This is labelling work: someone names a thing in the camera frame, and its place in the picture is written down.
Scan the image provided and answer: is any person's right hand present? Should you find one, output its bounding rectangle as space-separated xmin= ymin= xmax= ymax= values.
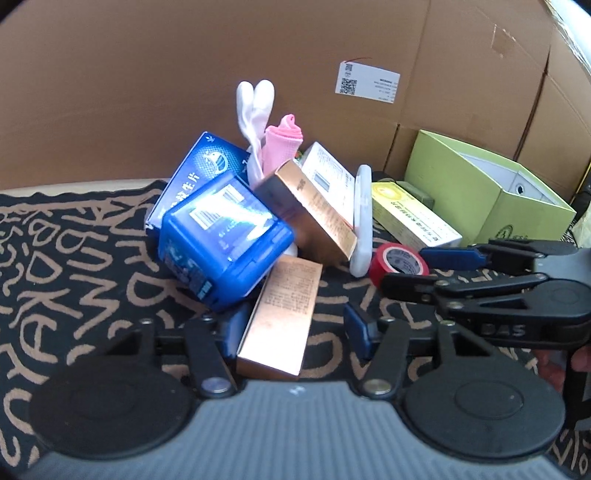
xmin=536 ymin=345 xmax=591 ymax=384

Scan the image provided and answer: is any white long plastic case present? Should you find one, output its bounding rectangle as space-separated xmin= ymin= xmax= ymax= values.
xmin=348 ymin=164 xmax=375 ymax=278

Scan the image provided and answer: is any white shipping label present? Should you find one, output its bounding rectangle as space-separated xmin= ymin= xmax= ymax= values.
xmin=336 ymin=60 xmax=402 ymax=105

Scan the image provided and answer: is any blue cardboard medicine box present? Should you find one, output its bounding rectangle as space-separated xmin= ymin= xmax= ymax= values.
xmin=144 ymin=131 xmax=253 ymax=232

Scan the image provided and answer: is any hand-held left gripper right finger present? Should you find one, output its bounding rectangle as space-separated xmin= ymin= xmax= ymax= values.
xmin=344 ymin=304 xmax=467 ymax=400

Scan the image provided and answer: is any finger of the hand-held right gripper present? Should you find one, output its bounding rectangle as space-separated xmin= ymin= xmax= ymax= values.
xmin=381 ymin=271 xmax=551 ymax=325
xmin=419 ymin=238 xmax=579 ymax=274

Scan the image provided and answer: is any pink cloth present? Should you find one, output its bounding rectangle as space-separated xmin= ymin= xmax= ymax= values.
xmin=261 ymin=114 xmax=305 ymax=179

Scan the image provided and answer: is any dark green block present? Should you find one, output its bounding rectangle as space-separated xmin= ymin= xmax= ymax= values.
xmin=397 ymin=181 xmax=437 ymax=209

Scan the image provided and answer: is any large brown cardboard box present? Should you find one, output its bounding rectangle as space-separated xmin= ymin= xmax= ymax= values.
xmin=0 ymin=0 xmax=591 ymax=191

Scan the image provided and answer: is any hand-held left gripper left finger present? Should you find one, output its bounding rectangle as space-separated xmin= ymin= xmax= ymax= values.
xmin=134 ymin=301 xmax=253 ymax=400

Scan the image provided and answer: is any red tape roll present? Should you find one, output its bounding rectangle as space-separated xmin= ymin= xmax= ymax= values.
xmin=368 ymin=241 xmax=430 ymax=289

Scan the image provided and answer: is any light green cardboard box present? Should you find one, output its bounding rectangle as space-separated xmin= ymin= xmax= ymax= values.
xmin=404 ymin=129 xmax=578 ymax=246

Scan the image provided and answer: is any blue plastic container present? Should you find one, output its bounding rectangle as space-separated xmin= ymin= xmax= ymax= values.
xmin=157 ymin=173 xmax=296 ymax=313

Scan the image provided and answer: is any gold rectangular box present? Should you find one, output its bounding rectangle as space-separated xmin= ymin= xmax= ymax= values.
xmin=253 ymin=159 xmax=359 ymax=269
xmin=235 ymin=256 xmax=324 ymax=382

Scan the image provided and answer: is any yellow white medicine box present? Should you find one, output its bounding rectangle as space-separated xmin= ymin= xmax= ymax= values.
xmin=370 ymin=181 xmax=463 ymax=249

